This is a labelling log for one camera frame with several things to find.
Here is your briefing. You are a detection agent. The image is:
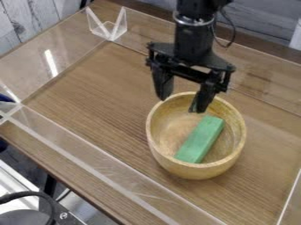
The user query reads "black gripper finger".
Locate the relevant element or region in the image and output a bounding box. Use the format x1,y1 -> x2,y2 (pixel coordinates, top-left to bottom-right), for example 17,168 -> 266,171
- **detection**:
188,83 -> 216,113
151,68 -> 173,100

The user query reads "black metal bracket with bolt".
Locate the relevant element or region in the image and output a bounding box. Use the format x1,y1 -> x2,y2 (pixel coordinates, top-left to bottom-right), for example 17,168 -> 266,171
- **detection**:
37,192 -> 87,225

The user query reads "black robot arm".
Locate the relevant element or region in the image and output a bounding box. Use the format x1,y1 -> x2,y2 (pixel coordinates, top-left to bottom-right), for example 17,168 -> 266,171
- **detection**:
145,0 -> 236,113

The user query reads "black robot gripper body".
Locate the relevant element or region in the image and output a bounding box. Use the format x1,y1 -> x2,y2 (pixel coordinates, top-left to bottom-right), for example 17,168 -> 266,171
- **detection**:
145,12 -> 236,93

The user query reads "clear acrylic corner bracket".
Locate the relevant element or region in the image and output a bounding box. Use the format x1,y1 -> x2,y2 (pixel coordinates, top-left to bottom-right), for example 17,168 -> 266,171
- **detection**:
84,7 -> 127,41

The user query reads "brown wooden bowl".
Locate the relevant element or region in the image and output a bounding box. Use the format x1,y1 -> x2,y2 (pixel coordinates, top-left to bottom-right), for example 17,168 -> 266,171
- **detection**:
145,91 -> 247,180

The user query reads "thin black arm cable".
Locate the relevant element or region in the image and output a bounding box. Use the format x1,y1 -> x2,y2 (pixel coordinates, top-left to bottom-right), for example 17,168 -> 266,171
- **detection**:
212,8 -> 238,49

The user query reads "black cable loop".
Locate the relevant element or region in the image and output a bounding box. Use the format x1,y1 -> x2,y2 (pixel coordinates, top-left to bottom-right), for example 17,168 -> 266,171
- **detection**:
0,191 -> 56,225

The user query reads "green rectangular block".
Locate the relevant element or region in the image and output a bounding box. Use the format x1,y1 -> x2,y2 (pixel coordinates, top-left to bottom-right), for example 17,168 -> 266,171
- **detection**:
173,115 -> 224,163

